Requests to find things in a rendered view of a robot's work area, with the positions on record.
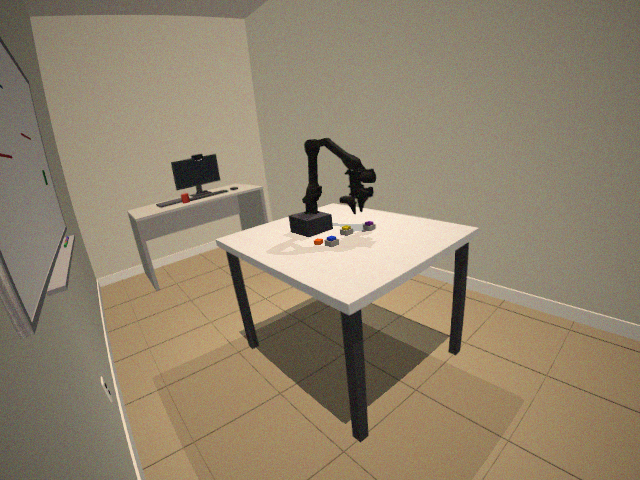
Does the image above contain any blue button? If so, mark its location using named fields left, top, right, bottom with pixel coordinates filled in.
left=324, top=235, right=339, bottom=247

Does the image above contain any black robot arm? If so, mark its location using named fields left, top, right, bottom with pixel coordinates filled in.
left=302, top=138, right=376, bottom=214

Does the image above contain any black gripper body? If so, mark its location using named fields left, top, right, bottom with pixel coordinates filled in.
left=340, top=183, right=365, bottom=204

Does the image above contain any yellow button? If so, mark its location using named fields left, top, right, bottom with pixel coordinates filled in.
left=340, top=225, right=354, bottom=236

